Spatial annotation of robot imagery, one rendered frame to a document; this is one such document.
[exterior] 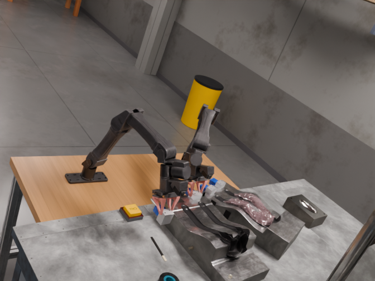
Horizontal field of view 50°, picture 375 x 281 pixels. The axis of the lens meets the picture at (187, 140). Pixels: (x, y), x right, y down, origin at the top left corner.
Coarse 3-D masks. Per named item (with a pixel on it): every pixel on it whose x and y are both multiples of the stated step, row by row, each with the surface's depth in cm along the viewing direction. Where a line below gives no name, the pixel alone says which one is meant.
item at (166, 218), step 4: (152, 200) 173; (156, 208) 168; (160, 208) 168; (164, 208) 170; (156, 212) 168; (164, 212) 165; (168, 212) 166; (172, 212) 167; (160, 216) 165; (164, 216) 164; (168, 216) 165; (172, 216) 167; (160, 220) 166; (164, 220) 165; (168, 220) 167; (160, 224) 166; (164, 224) 167
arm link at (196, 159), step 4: (192, 144) 193; (208, 144) 193; (192, 148) 193; (208, 148) 193; (196, 152) 185; (200, 152) 185; (204, 152) 193; (192, 156) 185; (196, 156) 185; (200, 156) 185; (192, 160) 185; (196, 160) 185; (200, 160) 185; (196, 164) 185
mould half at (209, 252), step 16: (176, 208) 183; (192, 208) 188; (176, 224) 178; (192, 224) 178; (208, 224) 182; (192, 240) 171; (208, 240) 164; (192, 256) 171; (208, 256) 164; (224, 256) 168; (240, 256) 173; (256, 256) 177; (208, 272) 164; (224, 272) 161; (240, 272) 165; (256, 272) 168
